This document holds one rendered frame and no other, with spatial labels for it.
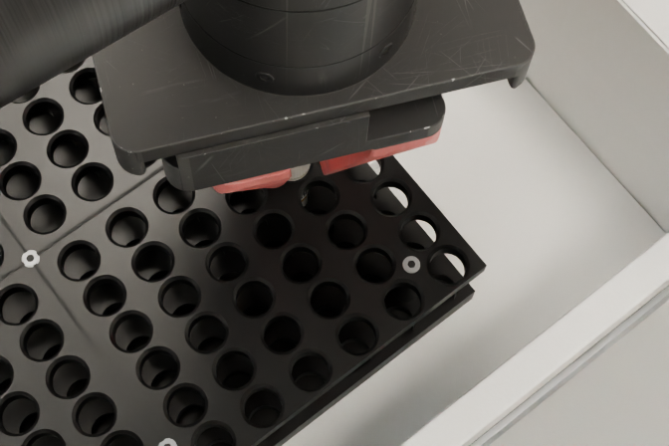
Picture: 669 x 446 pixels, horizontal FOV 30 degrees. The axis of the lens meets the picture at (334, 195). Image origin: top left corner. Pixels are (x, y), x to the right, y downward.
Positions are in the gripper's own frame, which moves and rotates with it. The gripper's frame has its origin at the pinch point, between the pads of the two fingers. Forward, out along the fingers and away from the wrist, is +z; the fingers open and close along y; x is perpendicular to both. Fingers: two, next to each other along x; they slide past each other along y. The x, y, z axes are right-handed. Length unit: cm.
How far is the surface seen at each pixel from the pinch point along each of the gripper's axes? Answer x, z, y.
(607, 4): 2.1, -0.8, 10.8
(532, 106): 3.0, 7.7, 10.2
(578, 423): -7.8, 15.7, 10.0
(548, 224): -1.7, 7.9, 9.2
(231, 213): -0.8, 1.7, -2.3
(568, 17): 3.3, 1.7, 10.4
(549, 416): -7.2, 15.7, 8.9
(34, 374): -4.3, 2.1, -9.2
